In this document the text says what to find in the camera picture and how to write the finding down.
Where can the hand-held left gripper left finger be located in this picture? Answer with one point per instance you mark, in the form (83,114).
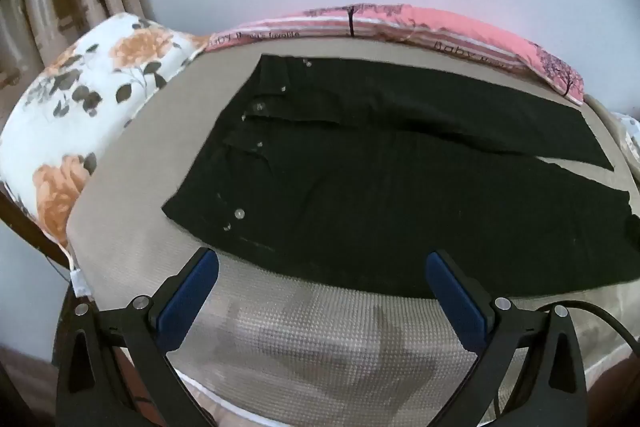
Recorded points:
(192,287)

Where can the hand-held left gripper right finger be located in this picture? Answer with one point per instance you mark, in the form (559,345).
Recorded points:
(457,294)

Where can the black pants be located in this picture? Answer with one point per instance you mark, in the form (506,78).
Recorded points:
(380,187)

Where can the beige bed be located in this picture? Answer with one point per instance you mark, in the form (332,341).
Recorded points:
(300,347)

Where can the white floral pillow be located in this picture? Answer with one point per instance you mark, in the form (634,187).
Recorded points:
(85,107)

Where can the white patterned cloth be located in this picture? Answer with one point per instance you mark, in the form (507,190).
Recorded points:
(631,137)

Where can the pink striped pillow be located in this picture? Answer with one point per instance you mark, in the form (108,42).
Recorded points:
(450,32)

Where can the wooden bed frame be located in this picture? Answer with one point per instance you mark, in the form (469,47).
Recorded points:
(30,227)

